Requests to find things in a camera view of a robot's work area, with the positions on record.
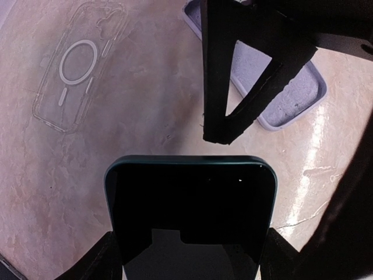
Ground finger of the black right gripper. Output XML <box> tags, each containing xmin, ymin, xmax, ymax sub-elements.
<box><xmin>200</xmin><ymin>1</ymin><xmax>316</xmax><ymax>145</ymax></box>

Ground black phone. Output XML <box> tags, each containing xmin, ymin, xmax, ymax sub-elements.
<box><xmin>105</xmin><ymin>155</ymin><xmax>277</xmax><ymax>279</ymax></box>

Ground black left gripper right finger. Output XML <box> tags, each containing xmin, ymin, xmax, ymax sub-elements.
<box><xmin>260</xmin><ymin>228</ymin><xmax>300</xmax><ymax>280</ymax></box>

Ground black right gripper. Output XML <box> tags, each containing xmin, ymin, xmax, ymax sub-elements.
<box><xmin>250</xmin><ymin>0</ymin><xmax>373</xmax><ymax>62</ymax></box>

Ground lavender phone case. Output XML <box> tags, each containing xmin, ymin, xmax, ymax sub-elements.
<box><xmin>183</xmin><ymin>1</ymin><xmax>326</xmax><ymax>131</ymax></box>

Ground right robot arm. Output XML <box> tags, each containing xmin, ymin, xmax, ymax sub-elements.
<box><xmin>200</xmin><ymin>1</ymin><xmax>372</xmax><ymax>279</ymax></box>

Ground clear case upper horizontal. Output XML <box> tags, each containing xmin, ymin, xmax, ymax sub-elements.
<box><xmin>32</xmin><ymin>1</ymin><xmax>128</xmax><ymax>134</ymax></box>

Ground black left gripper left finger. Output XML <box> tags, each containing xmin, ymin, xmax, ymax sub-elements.
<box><xmin>55</xmin><ymin>232</ymin><xmax>122</xmax><ymax>280</ymax></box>

